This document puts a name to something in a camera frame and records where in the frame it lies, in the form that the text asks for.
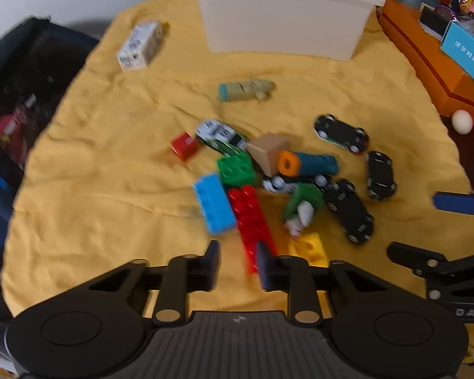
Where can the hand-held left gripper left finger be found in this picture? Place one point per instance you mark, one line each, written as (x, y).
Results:
(213, 262)

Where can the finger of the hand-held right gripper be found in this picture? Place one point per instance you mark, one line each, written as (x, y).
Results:
(454, 202)
(414, 258)

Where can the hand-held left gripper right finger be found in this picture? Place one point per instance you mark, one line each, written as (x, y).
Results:
(264, 268)

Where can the red building brick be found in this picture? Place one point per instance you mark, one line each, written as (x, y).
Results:
(248, 213)

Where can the green building brick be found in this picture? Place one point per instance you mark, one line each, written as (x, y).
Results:
(235, 169)

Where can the white plastic container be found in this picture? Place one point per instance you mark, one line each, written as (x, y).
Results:
(280, 19)

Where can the yellow building brick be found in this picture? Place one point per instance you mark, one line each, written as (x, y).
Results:
(310, 248)

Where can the blue building brick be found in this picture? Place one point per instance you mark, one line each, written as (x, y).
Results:
(214, 203)

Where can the upturned black toy car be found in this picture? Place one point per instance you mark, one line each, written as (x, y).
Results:
(349, 209)
(380, 175)
(341, 133)

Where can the green white toy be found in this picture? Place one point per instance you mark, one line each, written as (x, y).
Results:
(306, 201)

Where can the white egg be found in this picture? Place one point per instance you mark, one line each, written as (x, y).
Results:
(462, 121)

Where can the teal toy with orange cap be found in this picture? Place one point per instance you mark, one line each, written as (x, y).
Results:
(316, 164)

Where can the brown cube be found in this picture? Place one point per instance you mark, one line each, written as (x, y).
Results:
(266, 150)

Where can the red cube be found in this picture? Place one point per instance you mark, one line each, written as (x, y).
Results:
(185, 146)

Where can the white green toy car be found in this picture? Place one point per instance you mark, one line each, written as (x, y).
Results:
(217, 132)

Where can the yellow cloth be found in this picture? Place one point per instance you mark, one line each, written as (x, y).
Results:
(102, 166)

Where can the blue box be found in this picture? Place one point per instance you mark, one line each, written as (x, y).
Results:
(468, 51)

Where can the orange box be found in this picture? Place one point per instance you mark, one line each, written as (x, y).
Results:
(414, 55)

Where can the olive teal toy figure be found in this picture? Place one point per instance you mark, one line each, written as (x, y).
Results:
(243, 89)

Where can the small white carton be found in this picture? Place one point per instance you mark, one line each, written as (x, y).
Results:
(139, 45)

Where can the red item in bag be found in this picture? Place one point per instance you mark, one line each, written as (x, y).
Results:
(14, 126)

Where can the black mesh bag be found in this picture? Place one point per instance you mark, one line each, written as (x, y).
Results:
(43, 67)

